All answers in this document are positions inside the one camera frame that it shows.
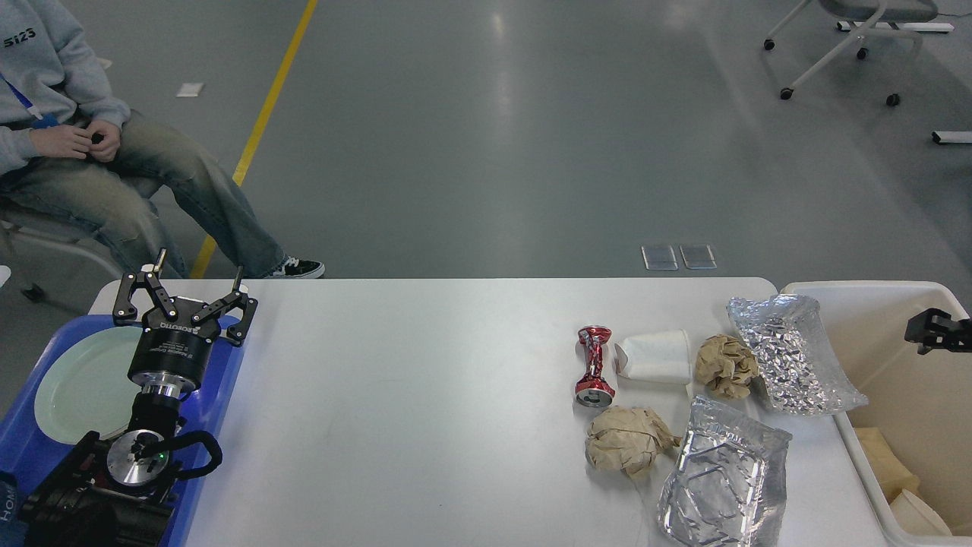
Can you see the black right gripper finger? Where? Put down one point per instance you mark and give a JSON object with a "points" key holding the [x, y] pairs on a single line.
{"points": [[935, 329]]}

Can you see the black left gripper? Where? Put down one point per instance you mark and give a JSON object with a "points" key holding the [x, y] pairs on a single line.
{"points": [[173, 353]]}

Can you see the mint green plate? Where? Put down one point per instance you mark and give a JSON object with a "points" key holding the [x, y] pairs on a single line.
{"points": [[87, 388]]}

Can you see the white bowl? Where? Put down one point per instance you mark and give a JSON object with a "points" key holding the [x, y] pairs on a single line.
{"points": [[917, 518]]}

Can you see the white paper cup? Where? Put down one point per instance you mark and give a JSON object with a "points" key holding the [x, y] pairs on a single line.
{"points": [[662, 356]]}

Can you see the brown paper bag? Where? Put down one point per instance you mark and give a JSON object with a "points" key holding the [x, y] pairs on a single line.
{"points": [[892, 475]]}

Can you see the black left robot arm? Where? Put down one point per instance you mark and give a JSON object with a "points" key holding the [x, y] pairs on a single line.
{"points": [[118, 489]]}

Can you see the beige plastic bin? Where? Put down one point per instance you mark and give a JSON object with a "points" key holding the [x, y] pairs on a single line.
{"points": [[921, 404]]}

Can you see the white chair of person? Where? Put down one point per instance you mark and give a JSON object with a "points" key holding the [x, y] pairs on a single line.
{"points": [[24, 226]]}

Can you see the silver foil bag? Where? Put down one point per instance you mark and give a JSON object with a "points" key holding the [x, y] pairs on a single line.
{"points": [[800, 372]]}

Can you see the white floor bar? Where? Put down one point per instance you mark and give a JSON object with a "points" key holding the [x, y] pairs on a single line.
{"points": [[951, 137]]}

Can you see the blue plastic tray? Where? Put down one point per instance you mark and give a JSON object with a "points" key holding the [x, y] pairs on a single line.
{"points": [[28, 455]]}

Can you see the seated person grey hoodie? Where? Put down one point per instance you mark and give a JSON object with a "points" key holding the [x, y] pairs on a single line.
{"points": [[70, 149]]}

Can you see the small crumpled brown paper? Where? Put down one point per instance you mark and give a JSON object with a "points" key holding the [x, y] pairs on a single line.
{"points": [[726, 367]]}

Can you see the right floor outlet plate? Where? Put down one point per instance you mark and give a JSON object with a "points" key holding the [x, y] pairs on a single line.
{"points": [[698, 257]]}

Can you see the floor outlet plate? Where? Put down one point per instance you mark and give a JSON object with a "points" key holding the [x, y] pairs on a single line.
{"points": [[698, 257], [659, 258]]}

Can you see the left floor outlet plate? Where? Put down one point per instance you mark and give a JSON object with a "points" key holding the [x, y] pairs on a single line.
{"points": [[659, 258]]}

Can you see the white desk foot bar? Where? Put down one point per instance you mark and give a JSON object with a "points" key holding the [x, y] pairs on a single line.
{"points": [[919, 27]]}

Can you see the crumpled brown paper ball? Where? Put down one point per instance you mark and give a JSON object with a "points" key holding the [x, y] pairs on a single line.
{"points": [[628, 440]]}

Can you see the crushed red soda can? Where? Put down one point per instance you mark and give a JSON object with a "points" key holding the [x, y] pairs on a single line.
{"points": [[592, 390]]}

